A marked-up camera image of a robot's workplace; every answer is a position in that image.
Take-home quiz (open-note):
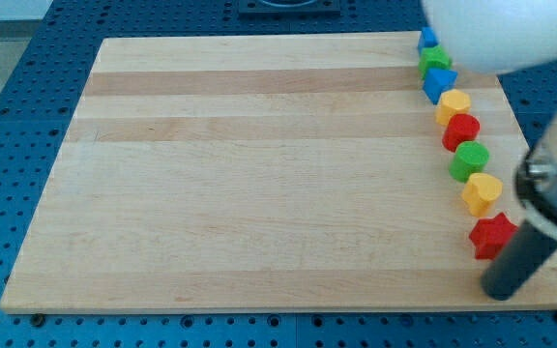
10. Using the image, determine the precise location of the green star block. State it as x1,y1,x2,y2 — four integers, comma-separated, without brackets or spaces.
418,44,453,80

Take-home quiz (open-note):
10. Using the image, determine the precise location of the blue cube block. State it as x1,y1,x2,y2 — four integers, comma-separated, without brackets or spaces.
417,26,438,54

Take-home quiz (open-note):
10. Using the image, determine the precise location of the yellow hexagon block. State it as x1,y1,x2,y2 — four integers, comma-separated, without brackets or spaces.
435,89,472,126

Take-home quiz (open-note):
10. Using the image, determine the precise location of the blue triangle block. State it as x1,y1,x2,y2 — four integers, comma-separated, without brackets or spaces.
423,68,458,104

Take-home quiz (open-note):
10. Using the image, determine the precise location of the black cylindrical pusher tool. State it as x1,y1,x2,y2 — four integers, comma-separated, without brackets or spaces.
481,220,557,301

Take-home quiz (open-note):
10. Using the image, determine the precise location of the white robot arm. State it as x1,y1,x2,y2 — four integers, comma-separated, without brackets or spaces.
422,0,557,241

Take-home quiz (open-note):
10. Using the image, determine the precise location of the yellow heart block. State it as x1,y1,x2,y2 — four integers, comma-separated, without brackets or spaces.
461,173,504,218

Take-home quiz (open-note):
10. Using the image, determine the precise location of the red star block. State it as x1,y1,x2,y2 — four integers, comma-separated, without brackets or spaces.
469,213,518,260

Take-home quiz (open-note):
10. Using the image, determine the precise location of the wooden board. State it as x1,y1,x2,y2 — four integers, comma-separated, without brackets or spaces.
0,31,557,314

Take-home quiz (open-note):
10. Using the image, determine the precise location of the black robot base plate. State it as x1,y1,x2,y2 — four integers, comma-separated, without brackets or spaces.
236,0,341,15

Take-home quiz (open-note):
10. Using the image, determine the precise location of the red cylinder block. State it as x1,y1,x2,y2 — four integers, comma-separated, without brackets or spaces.
442,113,481,152

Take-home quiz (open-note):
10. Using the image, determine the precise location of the green cylinder block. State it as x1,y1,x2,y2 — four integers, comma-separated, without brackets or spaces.
449,141,489,183

